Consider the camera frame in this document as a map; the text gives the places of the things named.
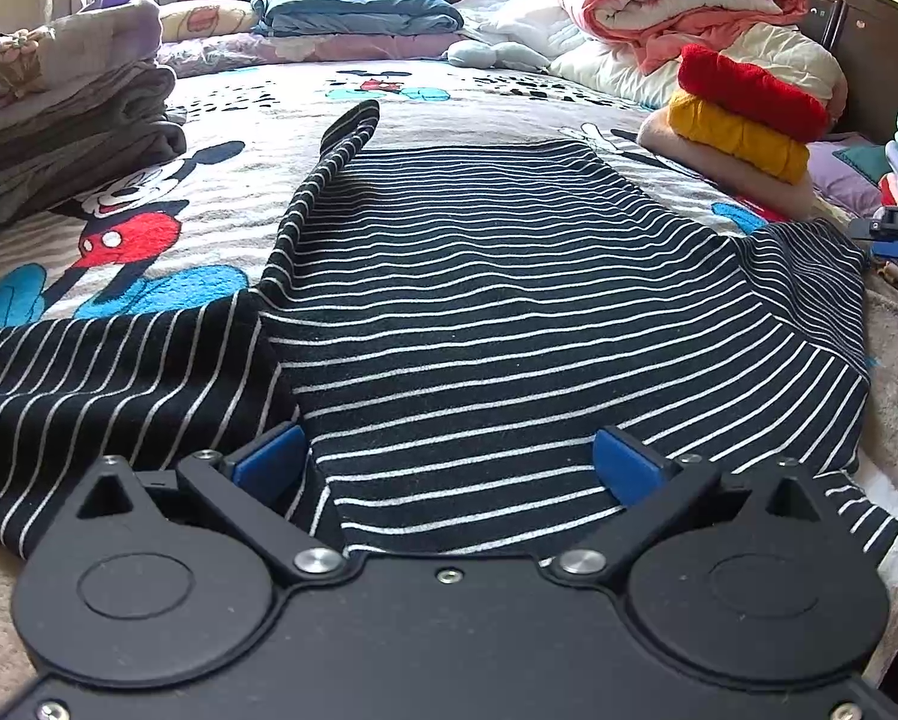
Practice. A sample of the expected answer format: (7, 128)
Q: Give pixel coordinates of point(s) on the yellow folded garment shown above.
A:
(755, 144)

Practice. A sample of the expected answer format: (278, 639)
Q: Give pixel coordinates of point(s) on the red folded garment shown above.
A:
(753, 93)

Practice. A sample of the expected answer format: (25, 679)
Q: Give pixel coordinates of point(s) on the grey folded clothes stack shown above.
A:
(82, 103)

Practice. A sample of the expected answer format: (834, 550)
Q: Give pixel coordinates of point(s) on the teal cloth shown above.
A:
(869, 161)

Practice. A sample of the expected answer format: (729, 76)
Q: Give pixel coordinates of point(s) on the pink purple folded blanket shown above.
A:
(206, 55)

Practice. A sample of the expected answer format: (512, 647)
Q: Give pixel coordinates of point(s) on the beige pink folded garment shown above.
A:
(793, 201)

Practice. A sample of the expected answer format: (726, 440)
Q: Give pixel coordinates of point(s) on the cartoon print pillow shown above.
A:
(195, 19)

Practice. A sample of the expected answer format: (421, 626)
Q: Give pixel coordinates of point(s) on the blue folded blanket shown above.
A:
(288, 18)

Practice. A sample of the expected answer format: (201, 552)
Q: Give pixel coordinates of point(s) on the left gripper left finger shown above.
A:
(239, 490)

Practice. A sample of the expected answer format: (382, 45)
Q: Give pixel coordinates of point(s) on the dark wooden headboard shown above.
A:
(863, 36)

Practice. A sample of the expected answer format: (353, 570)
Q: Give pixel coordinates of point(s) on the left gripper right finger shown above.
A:
(657, 495)

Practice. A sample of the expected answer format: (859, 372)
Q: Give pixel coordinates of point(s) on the purple bed sheet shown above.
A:
(837, 183)

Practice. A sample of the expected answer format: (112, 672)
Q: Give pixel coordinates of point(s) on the black white striped shirt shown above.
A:
(449, 327)

